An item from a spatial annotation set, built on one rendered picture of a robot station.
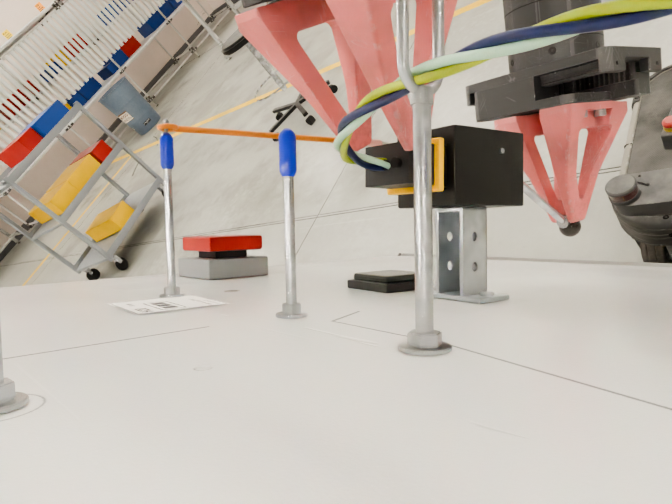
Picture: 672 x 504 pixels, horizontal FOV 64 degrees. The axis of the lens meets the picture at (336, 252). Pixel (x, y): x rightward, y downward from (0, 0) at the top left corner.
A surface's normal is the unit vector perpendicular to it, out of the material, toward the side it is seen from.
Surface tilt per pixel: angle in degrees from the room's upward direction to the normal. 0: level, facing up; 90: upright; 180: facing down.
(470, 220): 86
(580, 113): 101
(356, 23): 88
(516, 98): 50
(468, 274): 86
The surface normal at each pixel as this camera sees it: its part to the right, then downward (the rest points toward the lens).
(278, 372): -0.02, -1.00
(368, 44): -0.53, 0.76
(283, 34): 0.66, 0.06
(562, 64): -0.81, 0.19
